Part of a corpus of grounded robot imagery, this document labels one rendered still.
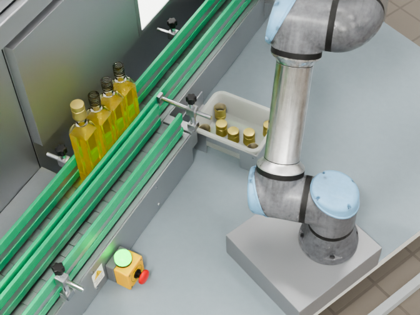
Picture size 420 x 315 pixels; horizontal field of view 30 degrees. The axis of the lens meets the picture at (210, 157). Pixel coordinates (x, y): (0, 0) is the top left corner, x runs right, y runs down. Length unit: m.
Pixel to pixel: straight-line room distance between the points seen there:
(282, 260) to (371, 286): 0.99
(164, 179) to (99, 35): 0.42
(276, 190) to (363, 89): 0.76
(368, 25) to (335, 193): 0.39
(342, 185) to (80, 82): 0.76
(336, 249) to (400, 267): 1.07
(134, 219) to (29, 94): 0.42
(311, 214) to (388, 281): 1.16
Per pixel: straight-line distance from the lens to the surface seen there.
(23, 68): 1.91
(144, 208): 2.09
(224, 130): 2.30
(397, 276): 2.99
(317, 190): 1.84
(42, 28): 1.92
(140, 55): 2.44
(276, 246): 2.02
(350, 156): 2.32
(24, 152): 2.09
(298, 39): 1.73
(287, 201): 1.85
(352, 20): 1.73
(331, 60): 2.59
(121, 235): 2.04
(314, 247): 1.97
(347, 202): 1.84
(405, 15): 3.96
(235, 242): 2.03
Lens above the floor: 2.53
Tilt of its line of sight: 51 degrees down
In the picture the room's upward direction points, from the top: 3 degrees counter-clockwise
